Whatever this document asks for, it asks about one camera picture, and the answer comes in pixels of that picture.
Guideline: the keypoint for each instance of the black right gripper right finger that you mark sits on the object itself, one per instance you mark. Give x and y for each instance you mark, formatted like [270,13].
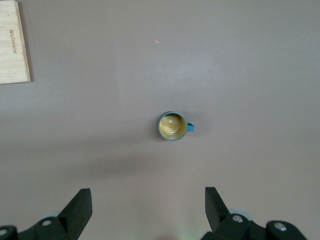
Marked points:
[217,215]

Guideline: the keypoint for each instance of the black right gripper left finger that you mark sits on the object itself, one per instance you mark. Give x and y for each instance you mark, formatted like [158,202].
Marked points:
[75,212]

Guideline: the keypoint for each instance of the teal cup with yellow inside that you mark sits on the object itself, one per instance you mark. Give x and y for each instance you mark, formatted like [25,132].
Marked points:
[172,126]

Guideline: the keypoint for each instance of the bamboo cutting board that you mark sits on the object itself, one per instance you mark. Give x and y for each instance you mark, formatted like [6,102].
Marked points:
[11,50]

